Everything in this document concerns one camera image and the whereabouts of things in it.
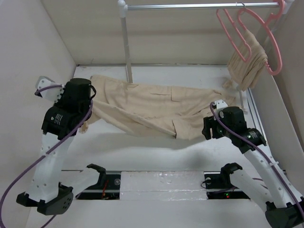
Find pink plastic hanger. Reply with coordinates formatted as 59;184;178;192
216;2;253;63

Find pink hanger with trousers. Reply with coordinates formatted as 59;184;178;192
237;0;285;76

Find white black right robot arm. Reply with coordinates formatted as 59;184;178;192
202;100;304;228

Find beige trousers hung on hanger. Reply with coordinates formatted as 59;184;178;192
222;30;268;91

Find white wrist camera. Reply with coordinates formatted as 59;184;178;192
211;100;228;112
34;76;65;103

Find beige cargo trousers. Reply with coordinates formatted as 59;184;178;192
80;75;235;140

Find silver clothes rack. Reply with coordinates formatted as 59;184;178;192
117;0;295;114

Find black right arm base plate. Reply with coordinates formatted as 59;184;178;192
201;171;250;200

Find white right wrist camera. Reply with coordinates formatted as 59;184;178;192
211;100;228;112

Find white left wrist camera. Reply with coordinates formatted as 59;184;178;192
34;76;65;103

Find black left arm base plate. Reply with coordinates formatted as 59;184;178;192
76;171;121;200

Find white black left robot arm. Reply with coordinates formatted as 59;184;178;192
16;76;106;216

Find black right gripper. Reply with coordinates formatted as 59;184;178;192
201;113;234;140

